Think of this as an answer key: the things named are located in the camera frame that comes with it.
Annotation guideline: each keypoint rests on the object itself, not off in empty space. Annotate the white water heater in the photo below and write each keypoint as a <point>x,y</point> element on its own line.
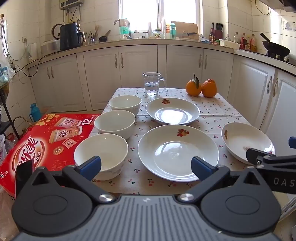
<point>70,4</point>

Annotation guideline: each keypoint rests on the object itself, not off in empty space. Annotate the cherry print tablecloth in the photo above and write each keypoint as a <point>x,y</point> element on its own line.
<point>141,119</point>

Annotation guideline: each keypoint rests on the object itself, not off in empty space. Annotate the white fruit print plate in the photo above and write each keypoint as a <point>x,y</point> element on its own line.
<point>242,139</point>
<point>175,153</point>
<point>172,111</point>

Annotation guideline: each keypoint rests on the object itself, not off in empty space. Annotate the yellow oil bottle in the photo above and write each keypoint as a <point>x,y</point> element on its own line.
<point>253,44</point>

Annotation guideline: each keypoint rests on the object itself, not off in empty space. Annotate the metal kitchen faucet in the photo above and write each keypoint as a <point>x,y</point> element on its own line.
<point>128,30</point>

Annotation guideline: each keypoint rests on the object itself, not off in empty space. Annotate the clear plastic bag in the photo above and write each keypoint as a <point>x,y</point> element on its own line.
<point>5,69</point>

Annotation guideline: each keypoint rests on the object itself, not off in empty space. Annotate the bumpy orange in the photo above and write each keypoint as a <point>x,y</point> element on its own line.
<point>209,89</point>

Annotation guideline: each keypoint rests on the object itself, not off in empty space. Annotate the clear glass mug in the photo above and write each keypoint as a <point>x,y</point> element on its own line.
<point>151,85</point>

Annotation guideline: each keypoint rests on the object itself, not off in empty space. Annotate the blue thermos jug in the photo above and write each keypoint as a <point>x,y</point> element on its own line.
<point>35,113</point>

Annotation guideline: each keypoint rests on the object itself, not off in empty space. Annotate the gas stove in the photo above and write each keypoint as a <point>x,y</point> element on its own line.
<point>284,59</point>

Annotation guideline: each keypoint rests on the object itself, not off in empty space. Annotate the blue wall sticker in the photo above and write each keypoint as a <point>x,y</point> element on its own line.
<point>290,26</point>

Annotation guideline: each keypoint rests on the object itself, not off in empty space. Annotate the brown cutting board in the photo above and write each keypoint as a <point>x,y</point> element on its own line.
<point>187,26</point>

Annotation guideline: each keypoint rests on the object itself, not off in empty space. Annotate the white ceramic bowl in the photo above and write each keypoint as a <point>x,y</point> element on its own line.
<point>124,103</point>
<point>114,121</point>
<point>104,148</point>

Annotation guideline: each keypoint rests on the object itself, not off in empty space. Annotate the green dish soap bottle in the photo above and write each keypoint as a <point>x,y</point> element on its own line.
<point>123,29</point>

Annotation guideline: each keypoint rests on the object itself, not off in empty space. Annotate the orange with green leaf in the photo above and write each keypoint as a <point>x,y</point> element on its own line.
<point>193,88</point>

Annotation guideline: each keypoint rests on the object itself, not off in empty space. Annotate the white plastic jug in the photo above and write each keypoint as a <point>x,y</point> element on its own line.
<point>32,52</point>

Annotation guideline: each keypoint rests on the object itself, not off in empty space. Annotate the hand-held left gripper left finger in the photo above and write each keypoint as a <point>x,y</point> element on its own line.
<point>91,165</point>

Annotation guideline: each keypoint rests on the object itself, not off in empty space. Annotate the white plastic tray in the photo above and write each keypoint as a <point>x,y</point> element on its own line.
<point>229,44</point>

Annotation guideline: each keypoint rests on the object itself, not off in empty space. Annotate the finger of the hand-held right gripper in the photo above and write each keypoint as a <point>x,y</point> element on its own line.
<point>292,141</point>
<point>259,154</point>

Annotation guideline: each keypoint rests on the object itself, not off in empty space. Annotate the utensil holder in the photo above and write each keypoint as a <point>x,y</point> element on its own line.
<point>92,38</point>

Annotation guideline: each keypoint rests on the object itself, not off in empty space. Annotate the small black pot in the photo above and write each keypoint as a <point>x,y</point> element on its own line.
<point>104,38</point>

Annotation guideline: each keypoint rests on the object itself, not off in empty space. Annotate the red cardboard carton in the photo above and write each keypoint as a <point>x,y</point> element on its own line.
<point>46,141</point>

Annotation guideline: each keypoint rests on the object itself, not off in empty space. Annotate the black air fryer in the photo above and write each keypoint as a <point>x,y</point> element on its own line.
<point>70,37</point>

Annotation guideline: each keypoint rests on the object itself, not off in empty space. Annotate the black metal rack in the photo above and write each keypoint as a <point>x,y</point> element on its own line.
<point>7,124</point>

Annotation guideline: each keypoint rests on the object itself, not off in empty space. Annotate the kitchen window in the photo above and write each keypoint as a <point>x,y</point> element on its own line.
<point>143,11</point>

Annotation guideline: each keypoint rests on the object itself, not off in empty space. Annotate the white power strip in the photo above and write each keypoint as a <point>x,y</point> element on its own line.
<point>12,65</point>

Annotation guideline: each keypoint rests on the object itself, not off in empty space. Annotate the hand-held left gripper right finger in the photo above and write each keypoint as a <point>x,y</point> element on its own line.
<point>200,167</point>

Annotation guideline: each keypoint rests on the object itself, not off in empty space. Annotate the clear plastic bottle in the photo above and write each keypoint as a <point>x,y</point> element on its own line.
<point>236,38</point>
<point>228,38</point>

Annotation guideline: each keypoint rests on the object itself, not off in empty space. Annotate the dark knife block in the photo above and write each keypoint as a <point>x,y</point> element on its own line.
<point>217,33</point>

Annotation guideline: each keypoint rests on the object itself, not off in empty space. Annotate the dark sauce bottle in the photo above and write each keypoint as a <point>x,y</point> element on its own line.
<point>211,37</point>

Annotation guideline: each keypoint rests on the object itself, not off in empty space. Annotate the red sauce bottle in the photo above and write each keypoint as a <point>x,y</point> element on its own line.
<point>243,42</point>

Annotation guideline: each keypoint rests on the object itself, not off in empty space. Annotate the black wok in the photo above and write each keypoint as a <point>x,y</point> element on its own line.
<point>277,48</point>

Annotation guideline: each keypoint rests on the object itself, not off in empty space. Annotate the teal water bottle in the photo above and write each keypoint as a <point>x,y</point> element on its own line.
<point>173,31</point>

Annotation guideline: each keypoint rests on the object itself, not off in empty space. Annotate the wicker basket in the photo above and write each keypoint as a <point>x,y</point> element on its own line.
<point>23,120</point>

